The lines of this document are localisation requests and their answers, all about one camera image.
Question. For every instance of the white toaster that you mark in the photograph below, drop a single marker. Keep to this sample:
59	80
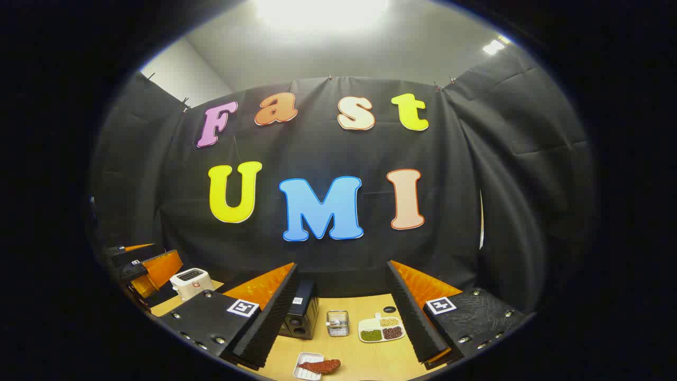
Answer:
191	283

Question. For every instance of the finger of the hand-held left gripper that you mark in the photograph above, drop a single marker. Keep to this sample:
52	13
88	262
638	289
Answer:
158	270
127	255

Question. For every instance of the black electric oven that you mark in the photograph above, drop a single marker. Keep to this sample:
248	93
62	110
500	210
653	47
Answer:
304	312

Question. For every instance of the reddish brown meat piece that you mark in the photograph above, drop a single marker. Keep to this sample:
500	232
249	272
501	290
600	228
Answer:
322	366

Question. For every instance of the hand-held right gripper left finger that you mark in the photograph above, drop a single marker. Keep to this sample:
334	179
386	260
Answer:
264	333

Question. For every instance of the ceiling light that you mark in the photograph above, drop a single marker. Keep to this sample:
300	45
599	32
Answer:
493	46

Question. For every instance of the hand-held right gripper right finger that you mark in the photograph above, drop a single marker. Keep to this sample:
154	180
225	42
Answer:
418	328

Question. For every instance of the small white ribbed tray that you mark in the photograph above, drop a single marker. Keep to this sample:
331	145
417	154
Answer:
304	373

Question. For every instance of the white divided plate with beans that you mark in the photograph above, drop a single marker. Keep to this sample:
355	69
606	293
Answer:
381	328

